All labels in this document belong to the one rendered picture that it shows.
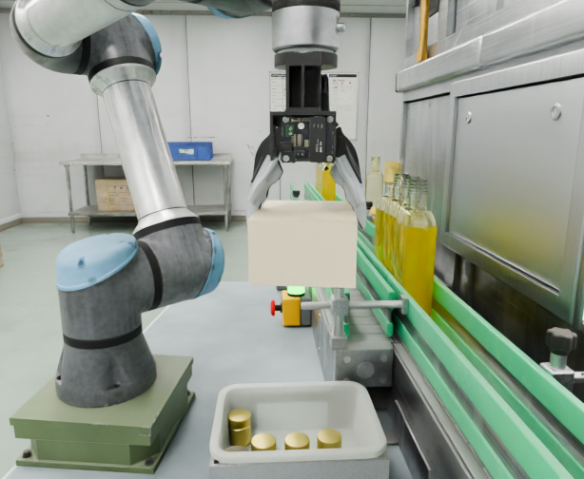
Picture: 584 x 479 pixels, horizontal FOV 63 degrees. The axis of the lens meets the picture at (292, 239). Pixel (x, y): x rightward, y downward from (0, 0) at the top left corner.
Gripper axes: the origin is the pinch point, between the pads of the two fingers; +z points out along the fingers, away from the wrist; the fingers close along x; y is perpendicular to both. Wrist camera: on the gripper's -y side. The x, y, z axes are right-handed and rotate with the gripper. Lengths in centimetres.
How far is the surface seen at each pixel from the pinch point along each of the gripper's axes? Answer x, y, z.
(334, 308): 3.8, -11.0, 15.0
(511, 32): 31.0, -25.0, -26.8
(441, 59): 27, -55, -27
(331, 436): 3.7, 1.1, 29.0
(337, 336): 4.3, -11.5, 20.0
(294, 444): -1.2, 3.1, 29.0
